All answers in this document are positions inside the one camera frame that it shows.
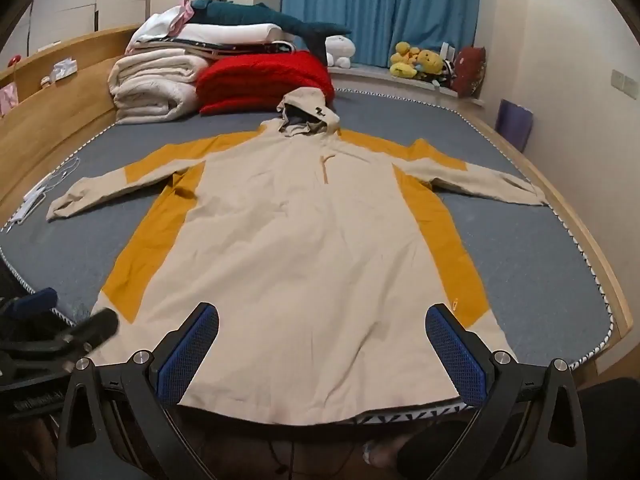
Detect beige and yellow hooded jacket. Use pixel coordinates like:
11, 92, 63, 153
48, 87, 546, 426

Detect white folded clothes stack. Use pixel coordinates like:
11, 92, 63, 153
125, 0, 294, 54

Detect purple bag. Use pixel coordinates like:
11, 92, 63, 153
495, 100, 534, 153

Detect folded white duvet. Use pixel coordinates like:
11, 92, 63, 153
107, 49, 209, 125

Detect white tissue pack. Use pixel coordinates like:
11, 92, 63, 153
50, 58, 78, 82

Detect red cushion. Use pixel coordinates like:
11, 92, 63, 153
451, 47, 487, 99

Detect red fluffy blanket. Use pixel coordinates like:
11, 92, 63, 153
195, 51, 335, 116

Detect yellow plush toys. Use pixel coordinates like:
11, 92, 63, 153
390, 41, 445, 80

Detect white plush toy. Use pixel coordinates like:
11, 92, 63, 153
326, 35, 356, 70

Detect teal shark plush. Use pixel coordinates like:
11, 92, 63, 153
190, 0, 350, 64

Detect blue curtain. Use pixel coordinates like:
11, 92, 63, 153
281, 0, 480, 66

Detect white cable on mattress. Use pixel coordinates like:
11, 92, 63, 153
4, 156, 82, 233

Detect wooden bed frame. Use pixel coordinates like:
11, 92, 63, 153
0, 23, 635, 386

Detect wall switch plate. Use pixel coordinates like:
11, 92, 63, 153
611, 70, 639, 100

